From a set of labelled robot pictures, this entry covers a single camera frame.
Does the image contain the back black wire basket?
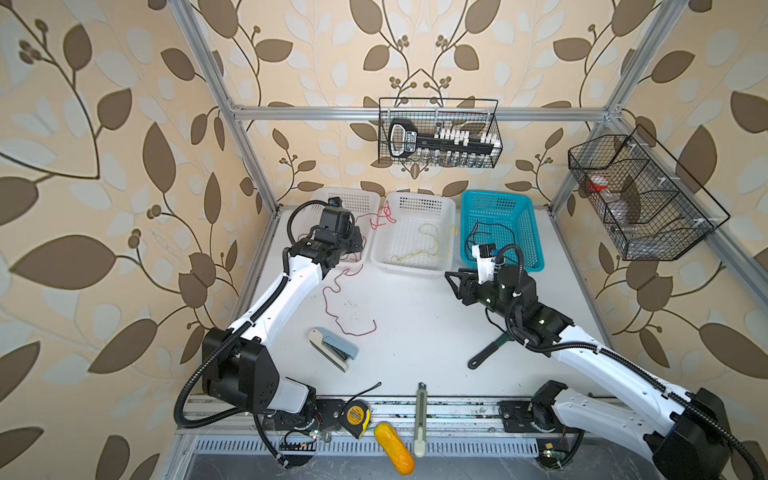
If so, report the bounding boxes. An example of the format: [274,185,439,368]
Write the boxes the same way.
[378,96,503,169]

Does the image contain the black cable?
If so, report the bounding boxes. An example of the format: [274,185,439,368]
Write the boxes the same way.
[465,219,524,268]

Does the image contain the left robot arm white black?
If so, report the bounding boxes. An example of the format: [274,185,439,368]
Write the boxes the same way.
[173,197,363,430]

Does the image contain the white utility knife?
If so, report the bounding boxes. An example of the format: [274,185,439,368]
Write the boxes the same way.
[413,382,428,458]

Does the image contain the yellow black tape measure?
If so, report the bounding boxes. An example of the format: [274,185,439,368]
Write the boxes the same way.
[337,382,382,439]

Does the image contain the black socket tool set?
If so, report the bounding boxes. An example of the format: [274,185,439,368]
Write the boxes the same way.
[384,118,503,158]

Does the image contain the yellow corn cob toy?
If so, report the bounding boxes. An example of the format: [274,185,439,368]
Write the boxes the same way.
[374,422,415,475]

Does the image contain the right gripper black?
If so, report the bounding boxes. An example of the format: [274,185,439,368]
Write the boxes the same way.
[445,266,518,327]

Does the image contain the white plastic basket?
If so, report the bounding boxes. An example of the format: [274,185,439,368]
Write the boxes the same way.
[286,187,380,273]
[369,192,458,279]

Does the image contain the left white plastic basket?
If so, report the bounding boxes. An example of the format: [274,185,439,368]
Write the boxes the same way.
[286,187,380,273]

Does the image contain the green black pipe wrench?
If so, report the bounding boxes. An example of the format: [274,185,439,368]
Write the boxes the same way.
[467,333,516,370]

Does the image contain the grey blue stapler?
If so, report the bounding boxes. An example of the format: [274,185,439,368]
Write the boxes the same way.
[307,328,359,372]

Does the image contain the teal plastic basket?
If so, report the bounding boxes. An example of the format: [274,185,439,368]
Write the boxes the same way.
[459,190,545,273]

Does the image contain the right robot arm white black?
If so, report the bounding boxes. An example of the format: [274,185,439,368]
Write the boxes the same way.
[445,244,766,479]

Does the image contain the middle white plastic basket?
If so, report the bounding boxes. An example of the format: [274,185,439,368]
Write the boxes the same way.
[369,192,458,279]

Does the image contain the aluminium frame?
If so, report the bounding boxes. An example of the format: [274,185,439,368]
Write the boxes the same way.
[158,0,768,480]

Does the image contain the black wire basket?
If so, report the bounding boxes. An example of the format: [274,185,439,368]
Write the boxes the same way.
[378,96,503,169]
[568,125,731,262]

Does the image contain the right black wire basket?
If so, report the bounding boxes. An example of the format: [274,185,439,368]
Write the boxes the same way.
[568,125,731,262]

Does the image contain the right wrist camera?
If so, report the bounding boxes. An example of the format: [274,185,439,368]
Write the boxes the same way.
[471,243,498,284]

